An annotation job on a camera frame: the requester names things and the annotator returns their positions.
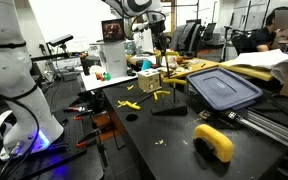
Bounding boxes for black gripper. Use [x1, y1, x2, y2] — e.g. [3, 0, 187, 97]
[149, 20, 169, 51]

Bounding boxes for black tool stand platform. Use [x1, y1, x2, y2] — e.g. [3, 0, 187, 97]
[150, 81, 188, 117]

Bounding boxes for seated person in black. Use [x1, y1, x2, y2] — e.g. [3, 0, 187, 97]
[249, 7, 288, 53]

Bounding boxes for white drawing board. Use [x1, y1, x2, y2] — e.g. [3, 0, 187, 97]
[132, 28, 154, 54]

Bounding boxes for dark metal can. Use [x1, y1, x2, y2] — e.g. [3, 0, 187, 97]
[155, 54, 163, 67]

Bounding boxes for grey jacket on chair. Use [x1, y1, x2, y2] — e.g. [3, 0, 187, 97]
[168, 21, 202, 56]

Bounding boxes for white cloth bag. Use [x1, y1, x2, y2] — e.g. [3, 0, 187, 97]
[163, 54, 179, 69]

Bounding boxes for teal plastic cup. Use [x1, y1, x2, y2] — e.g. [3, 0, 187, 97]
[140, 58, 153, 71]

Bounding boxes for small wooden block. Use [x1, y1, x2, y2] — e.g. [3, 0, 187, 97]
[157, 66, 174, 77]

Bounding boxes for wooden cube shape sorter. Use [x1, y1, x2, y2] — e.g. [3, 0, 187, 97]
[137, 68, 163, 94]

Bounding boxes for light wooden table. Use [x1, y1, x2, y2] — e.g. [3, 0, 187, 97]
[127, 49, 220, 83]

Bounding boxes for small display laptop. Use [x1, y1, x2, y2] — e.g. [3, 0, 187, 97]
[101, 18, 126, 43]

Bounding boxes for black office chair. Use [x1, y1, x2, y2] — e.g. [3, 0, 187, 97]
[200, 22, 218, 48]

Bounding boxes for blue plastic container lid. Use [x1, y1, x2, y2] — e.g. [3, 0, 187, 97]
[186, 67, 264, 112]

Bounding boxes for white foam base board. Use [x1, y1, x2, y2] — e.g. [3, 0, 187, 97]
[81, 71, 139, 92]

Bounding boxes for black mesh desk chair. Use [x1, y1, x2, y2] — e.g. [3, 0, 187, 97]
[230, 29, 262, 56]

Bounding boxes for black bottle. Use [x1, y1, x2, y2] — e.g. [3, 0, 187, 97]
[79, 52, 91, 77]

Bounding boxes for yellow foam board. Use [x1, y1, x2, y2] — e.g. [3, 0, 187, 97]
[218, 59, 274, 83]

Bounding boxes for white paper sheets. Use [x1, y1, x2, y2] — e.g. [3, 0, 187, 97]
[228, 48, 288, 84]

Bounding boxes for silver head orange wrench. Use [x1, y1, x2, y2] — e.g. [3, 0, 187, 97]
[62, 105, 88, 114]

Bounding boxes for black boom rod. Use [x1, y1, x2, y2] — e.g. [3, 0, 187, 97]
[33, 52, 82, 63]

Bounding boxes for yellow arch foam block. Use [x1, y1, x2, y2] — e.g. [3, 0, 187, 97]
[193, 123, 234, 163]

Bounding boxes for orange tipped black clamp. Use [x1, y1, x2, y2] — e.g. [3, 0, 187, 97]
[75, 128, 102, 149]

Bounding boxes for white box pedestal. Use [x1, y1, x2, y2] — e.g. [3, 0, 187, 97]
[98, 41, 129, 78]

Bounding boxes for black stereo camera bar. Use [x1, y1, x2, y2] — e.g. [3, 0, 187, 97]
[47, 33, 75, 48]

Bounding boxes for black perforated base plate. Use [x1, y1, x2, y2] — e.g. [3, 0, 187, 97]
[0, 113, 88, 180]

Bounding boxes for aluminium extrusion rail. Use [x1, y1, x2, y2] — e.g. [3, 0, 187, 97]
[227, 108, 288, 156]

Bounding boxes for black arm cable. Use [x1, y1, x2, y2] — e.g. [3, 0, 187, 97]
[0, 0, 168, 178]

